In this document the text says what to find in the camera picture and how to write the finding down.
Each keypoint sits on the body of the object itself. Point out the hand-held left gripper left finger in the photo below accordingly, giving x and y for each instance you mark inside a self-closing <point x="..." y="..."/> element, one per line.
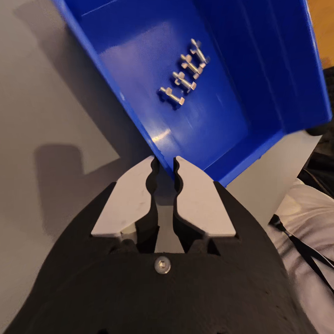
<point x="125" y="203"/>

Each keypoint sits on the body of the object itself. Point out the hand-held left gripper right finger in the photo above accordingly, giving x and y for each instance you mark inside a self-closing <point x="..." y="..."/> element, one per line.
<point x="203" y="206"/>

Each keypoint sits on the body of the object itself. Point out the blue plastic bin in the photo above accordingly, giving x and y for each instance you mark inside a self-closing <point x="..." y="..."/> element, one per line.
<point x="125" y="52"/>

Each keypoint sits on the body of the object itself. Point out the person's beige shirt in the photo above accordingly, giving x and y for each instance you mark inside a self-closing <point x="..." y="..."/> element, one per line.
<point x="302" y="208"/>

